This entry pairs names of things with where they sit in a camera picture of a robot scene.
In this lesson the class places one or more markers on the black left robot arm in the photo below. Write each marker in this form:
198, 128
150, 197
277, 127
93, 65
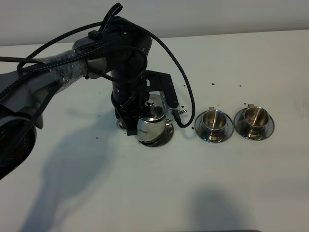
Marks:
116, 51

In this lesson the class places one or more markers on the stainless steel teacup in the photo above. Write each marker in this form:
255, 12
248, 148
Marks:
213, 121
255, 118

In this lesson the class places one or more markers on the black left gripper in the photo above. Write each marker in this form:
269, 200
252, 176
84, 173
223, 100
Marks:
128, 100

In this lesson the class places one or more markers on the round steel teapot tray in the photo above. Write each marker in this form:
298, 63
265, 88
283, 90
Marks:
163, 139

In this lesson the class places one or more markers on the stainless steel teapot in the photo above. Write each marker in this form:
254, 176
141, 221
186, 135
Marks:
154, 118

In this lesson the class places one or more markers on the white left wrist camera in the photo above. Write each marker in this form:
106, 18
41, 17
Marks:
163, 82

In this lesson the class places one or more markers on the right steel saucer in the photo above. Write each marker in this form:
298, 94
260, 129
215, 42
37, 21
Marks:
240, 128

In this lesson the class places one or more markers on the steel saucer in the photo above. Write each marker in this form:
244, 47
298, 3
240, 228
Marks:
214, 137
240, 128

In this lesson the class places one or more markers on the left stainless steel teacup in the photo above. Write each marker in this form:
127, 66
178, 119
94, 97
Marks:
213, 121

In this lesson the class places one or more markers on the left steel saucer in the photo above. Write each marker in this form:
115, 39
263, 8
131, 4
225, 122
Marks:
214, 137

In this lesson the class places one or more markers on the right stainless steel teacup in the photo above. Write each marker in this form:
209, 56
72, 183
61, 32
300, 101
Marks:
255, 118

